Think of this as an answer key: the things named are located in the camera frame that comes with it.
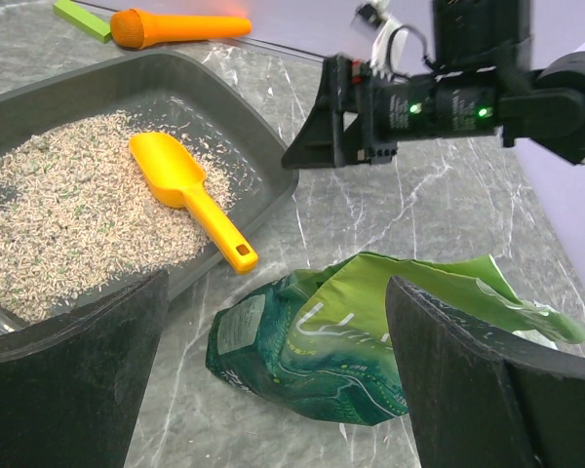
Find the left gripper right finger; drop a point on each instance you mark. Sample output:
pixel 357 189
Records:
pixel 479 396

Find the green rectangular block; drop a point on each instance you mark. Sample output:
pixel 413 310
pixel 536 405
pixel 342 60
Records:
pixel 82 19

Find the orange toy microphone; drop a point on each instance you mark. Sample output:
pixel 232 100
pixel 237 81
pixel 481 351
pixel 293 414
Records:
pixel 137 29

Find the litter granules in box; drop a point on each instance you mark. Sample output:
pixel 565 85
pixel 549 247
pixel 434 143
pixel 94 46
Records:
pixel 76 214

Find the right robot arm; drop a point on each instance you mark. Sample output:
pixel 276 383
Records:
pixel 546 106

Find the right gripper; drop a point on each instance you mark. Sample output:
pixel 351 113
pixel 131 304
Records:
pixel 422 107

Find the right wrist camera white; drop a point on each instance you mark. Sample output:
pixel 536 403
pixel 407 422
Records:
pixel 374 21

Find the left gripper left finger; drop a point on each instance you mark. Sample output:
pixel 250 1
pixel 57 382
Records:
pixel 71 387

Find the green litter bag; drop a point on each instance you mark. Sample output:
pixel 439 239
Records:
pixel 317 342

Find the yellow plastic scoop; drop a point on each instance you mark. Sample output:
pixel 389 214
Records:
pixel 178 181

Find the grey litter box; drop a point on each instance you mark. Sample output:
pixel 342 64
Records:
pixel 169 93

